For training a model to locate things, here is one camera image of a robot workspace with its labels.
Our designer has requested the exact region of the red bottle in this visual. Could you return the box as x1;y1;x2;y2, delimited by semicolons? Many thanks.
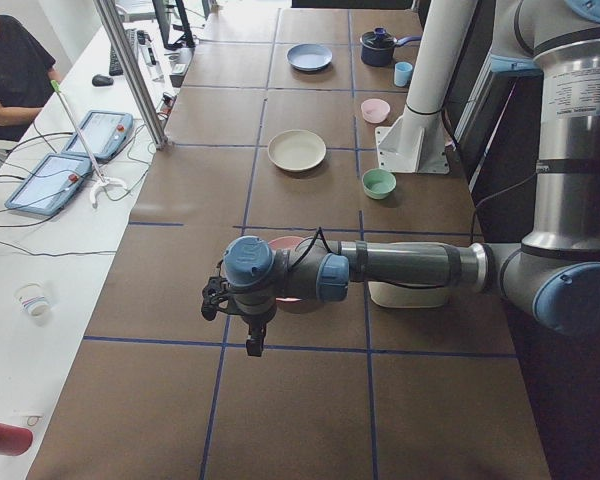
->
0;423;33;456

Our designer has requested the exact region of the light blue cup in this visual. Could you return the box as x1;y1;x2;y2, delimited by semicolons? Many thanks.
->
393;61;414;87

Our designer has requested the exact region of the black computer mouse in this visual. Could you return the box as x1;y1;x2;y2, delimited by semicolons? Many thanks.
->
91;74;114;87

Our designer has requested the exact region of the aluminium frame post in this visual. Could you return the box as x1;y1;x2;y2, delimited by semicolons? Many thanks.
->
94;0;167;150

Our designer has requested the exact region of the dark blue pot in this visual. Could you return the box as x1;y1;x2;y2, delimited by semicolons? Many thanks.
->
360;27;422;67

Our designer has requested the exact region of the blue plate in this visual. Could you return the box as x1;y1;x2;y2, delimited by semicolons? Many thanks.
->
286;43;333;72

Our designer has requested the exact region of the black monitor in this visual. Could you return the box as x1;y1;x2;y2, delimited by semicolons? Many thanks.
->
152;0;196;51

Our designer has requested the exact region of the cream toaster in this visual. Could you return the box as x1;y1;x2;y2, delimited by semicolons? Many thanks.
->
368;282;450;309

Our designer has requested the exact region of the black keyboard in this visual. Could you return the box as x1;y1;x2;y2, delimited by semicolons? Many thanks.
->
108;28;138;77

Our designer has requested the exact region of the cream plate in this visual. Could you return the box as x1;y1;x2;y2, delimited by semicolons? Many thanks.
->
267;129;327;172

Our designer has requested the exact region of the far teach pendant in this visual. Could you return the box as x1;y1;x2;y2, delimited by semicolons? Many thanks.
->
80;110;134;164

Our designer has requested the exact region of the paper cup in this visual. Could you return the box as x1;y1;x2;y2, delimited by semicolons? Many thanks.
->
15;283;50;317

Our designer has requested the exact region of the green bowl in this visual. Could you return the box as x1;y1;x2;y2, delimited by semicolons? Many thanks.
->
362;168;397;200

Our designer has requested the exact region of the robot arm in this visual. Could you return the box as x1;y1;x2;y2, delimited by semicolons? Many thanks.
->
201;1;600;356

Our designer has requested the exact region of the pink bowl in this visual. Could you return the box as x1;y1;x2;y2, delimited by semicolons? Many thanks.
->
361;98;391;124

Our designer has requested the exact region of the pink plate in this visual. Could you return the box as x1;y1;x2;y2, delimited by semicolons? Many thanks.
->
269;236;304;303

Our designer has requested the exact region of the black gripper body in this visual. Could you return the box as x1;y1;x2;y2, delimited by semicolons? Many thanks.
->
241;305;276;330

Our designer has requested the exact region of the white mounting pillar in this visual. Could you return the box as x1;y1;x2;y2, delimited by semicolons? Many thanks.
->
376;0;478;175

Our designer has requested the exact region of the near teach pendant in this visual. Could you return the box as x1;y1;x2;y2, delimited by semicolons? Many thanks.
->
5;154;92;217

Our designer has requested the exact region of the person in black shirt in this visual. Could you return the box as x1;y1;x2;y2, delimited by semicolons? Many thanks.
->
0;15;62;141

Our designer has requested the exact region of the teach pendant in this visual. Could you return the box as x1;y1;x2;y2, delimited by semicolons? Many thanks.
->
5;154;92;217
80;110;134;164

